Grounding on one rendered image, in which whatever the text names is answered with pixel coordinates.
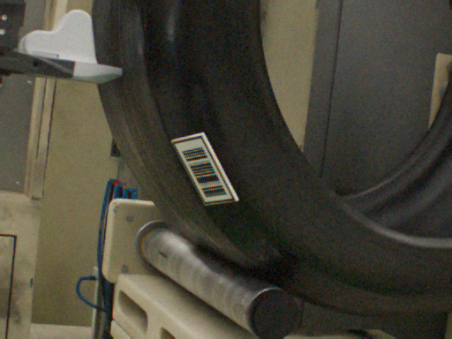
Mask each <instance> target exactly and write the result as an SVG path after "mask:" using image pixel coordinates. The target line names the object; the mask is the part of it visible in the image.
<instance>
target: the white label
mask: <svg viewBox="0 0 452 339"><path fill-rule="evenodd" d="M171 143H172V144H173V146H174V148H175V149H176V152H177V153H178V155H179V158H180V160H181V161H182V163H183V164H184V166H185V169H186V170H187V172H188V174H189V176H190V178H191V179H192V182H193V184H194V186H195V187H196V188H197V192H198V193H199V195H200V197H201V199H202V201H203V202H204V204H205V206H207V205H214V204H219V203H224V202H231V201H238V198H237V195H236V194H235V193H234V191H233V188H232V186H231V184H230V182H229V180H228V178H227V177H226V175H225V174H224V172H223V169H222V166H221V165H220V163H219V161H218V160H217V158H216V156H215V152H214V151H213V149H212V148H211V146H210V143H208V141H207V139H206V135H205V134H204V133H202V134H194V135H192V136H188V137H184V138H181V139H173V140H172V141H171Z"/></svg>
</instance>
